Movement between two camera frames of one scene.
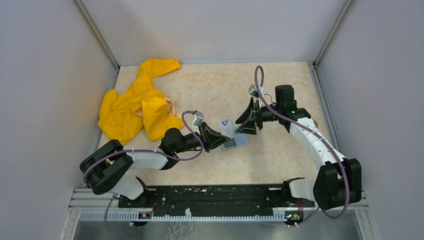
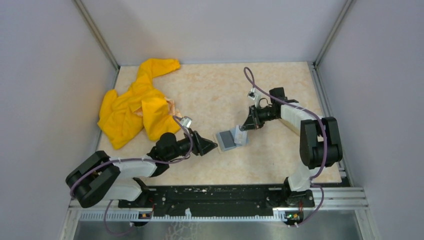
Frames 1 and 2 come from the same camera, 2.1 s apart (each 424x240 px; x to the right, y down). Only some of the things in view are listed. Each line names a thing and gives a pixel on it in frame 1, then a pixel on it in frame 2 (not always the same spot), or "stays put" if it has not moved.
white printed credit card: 227,128 to 240,136
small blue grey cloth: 238,139 stays put
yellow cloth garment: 143,105 stays put
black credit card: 231,143 stays put
